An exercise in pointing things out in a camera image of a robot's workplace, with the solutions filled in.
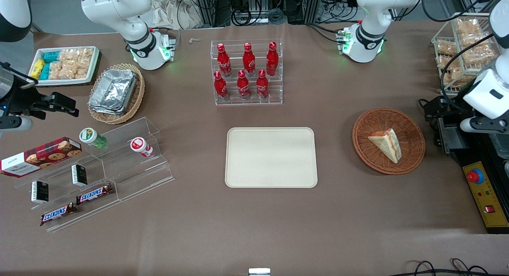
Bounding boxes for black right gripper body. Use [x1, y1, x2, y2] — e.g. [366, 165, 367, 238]
[0, 74, 53, 121]

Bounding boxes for triangular sandwich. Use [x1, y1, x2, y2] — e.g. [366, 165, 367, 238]
[367, 128, 402, 164]

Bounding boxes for white rectangular snack tray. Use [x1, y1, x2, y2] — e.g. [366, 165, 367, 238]
[29, 46, 101, 87]

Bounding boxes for brown wicker basket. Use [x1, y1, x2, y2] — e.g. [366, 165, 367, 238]
[352, 107, 426, 175]

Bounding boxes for light oval wicker basket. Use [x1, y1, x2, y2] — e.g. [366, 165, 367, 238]
[87, 63, 146, 125]

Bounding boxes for beige plastic tray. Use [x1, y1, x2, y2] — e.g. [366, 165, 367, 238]
[225, 127, 319, 189]

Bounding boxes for yellow snack packet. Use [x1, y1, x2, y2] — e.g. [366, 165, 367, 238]
[31, 58, 44, 80]

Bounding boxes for rice cracker bag in rack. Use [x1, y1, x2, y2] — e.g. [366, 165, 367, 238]
[437, 55, 474, 87]
[455, 17, 482, 34]
[459, 31, 497, 66]
[435, 40, 458, 56]

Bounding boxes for green lidded cup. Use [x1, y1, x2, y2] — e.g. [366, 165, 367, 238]
[79, 127, 107, 149]

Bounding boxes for black metal equipment base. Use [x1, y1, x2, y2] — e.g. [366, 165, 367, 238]
[435, 116, 509, 234]

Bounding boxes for stacked aluminium foil trays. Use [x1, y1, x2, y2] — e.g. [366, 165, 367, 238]
[88, 68, 138, 116]

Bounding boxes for red tartan cookie box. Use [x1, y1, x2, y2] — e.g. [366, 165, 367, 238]
[0, 136, 83, 178]

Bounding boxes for clear plastic container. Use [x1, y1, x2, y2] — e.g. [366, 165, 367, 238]
[491, 132, 509, 162]

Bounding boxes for small black white box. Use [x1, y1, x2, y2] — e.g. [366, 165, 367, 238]
[31, 181, 49, 204]
[71, 164, 88, 187]

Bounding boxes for red emergency stop button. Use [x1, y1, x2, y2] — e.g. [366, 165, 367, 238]
[467, 169, 485, 185]

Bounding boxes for red lidded cup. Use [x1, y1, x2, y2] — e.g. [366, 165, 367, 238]
[130, 137, 154, 158]

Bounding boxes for snickers chocolate bar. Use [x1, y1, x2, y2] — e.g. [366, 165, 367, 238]
[39, 202, 78, 227]
[75, 183, 114, 205]

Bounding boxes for clear acrylic stepped display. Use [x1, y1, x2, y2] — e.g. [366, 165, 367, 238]
[14, 117, 175, 233]

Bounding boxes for yellow emergency stop box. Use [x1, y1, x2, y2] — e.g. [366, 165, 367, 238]
[462, 161, 509, 229]

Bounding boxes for crumpled beige cloth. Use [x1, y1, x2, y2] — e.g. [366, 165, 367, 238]
[151, 0, 206, 30]

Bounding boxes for red cola bottle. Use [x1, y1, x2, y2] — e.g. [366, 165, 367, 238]
[213, 70, 229, 101]
[217, 43, 232, 78]
[243, 42, 256, 77]
[256, 69, 270, 100]
[237, 70, 251, 101]
[266, 41, 279, 77]

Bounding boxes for clear acrylic bottle rack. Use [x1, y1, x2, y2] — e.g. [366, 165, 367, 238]
[210, 39, 284, 107]

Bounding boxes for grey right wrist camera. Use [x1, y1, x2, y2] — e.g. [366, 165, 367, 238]
[0, 116, 33, 133]

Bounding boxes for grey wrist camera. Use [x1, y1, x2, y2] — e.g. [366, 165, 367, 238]
[0, 116, 33, 133]
[460, 117, 509, 134]

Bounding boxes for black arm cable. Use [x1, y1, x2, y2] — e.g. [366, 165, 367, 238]
[437, 33, 496, 110]

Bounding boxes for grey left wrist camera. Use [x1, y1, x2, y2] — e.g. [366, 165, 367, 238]
[460, 117, 509, 134]

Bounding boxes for white wire snack rack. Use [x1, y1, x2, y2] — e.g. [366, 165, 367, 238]
[431, 12, 502, 97]

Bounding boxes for black base power cables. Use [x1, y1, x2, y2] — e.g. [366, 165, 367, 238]
[305, 23, 347, 45]

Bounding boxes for black floor cables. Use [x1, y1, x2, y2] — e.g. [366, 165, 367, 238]
[393, 258, 490, 276]

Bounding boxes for aluminium frame rack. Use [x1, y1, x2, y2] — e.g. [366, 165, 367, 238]
[193, 0, 359, 27]

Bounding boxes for coiled black cable bundle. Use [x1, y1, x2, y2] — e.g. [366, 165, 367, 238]
[230, 7, 285, 25]

